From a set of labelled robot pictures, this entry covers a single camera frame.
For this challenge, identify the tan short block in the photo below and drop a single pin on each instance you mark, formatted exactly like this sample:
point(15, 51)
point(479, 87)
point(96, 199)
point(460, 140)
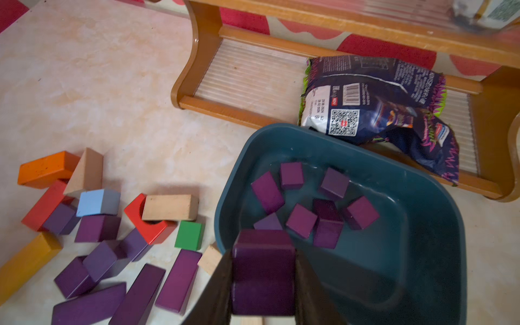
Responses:
point(179, 207)

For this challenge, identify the orange wooden shelf rack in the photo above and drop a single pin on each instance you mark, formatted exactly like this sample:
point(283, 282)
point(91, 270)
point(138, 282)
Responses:
point(493, 102)

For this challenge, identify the orange block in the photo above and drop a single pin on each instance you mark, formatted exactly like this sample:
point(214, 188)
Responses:
point(43, 172)

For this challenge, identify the red block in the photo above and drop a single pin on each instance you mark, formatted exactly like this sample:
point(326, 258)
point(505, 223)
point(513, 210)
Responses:
point(153, 233)

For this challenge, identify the purple upright brick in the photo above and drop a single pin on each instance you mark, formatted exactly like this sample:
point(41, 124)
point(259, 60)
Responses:
point(175, 293)

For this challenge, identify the tan triangular block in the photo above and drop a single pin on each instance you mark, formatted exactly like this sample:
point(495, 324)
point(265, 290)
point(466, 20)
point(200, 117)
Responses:
point(87, 175)

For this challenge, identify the purple snack bag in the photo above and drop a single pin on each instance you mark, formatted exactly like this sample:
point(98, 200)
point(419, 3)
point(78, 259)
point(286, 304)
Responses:
point(362, 100)

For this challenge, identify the green cube block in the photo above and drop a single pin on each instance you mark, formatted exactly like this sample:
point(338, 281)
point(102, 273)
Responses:
point(189, 236)

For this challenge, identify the teal storage bin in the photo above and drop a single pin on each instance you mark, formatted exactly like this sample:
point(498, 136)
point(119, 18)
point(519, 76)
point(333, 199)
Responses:
point(408, 267)

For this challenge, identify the light blue block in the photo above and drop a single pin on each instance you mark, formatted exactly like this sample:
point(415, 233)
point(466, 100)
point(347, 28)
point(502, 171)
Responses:
point(99, 202)

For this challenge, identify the yellow long block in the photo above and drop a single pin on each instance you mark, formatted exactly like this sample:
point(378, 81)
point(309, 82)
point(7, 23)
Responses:
point(27, 262)

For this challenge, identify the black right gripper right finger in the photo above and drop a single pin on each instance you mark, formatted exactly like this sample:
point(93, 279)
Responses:
point(313, 305)

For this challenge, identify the tan wooden flat block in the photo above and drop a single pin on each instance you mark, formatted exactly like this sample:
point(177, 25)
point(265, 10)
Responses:
point(210, 259)

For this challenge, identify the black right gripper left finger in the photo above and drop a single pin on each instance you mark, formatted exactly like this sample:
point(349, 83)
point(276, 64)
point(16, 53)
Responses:
point(214, 304)

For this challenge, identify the purple wedge brick front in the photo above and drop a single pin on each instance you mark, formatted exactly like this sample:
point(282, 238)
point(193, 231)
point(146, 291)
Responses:
point(268, 193)

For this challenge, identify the long purple brick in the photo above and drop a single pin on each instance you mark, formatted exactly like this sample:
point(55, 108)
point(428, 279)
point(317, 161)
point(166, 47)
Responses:
point(90, 308)

